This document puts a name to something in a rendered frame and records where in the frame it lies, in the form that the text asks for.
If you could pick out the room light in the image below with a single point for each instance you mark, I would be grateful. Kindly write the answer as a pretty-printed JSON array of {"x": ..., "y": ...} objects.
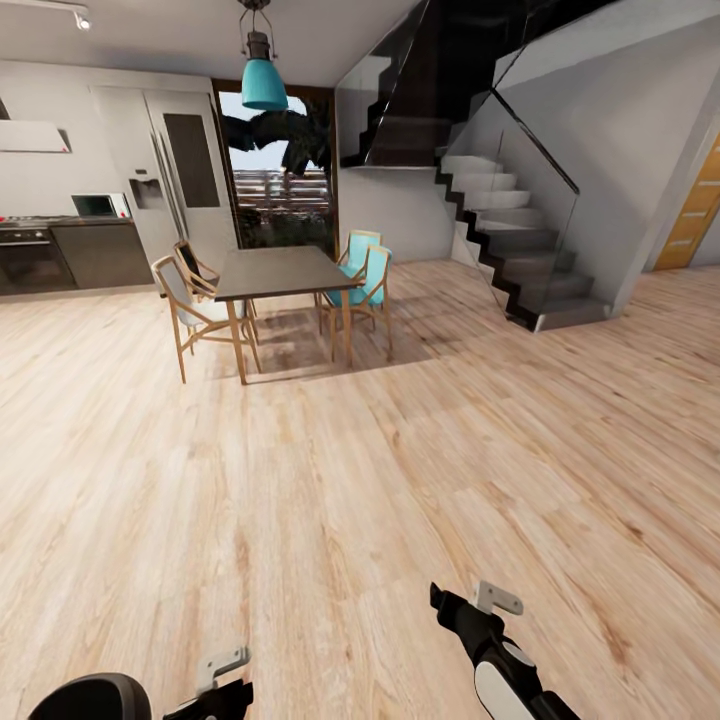
[{"x": 262, "y": 86}]

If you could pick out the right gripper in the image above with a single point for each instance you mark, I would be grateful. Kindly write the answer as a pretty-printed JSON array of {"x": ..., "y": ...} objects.
[{"x": 458, "y": 615}]

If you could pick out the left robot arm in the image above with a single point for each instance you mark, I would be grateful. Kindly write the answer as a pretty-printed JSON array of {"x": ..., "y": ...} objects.
[{"x": 213, "y": 703}]

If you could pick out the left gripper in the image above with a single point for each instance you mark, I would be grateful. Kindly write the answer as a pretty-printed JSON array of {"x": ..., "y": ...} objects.
[{"x": 231, "y": 700}]

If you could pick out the breakfast table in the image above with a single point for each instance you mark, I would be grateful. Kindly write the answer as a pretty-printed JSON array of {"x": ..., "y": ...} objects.
[{"x": 278, "y": 271}]

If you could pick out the cauldron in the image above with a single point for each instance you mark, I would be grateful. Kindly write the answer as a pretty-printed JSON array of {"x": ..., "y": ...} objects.
[{"x": 101, "y": 696}]

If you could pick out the microwave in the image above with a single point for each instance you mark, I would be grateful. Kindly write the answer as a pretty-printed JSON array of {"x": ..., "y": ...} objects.
[{"x": 93, "y": 206}]

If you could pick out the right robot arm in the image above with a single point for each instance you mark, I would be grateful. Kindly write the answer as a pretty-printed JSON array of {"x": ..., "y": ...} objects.
[{"x": 505, "y": 678}]

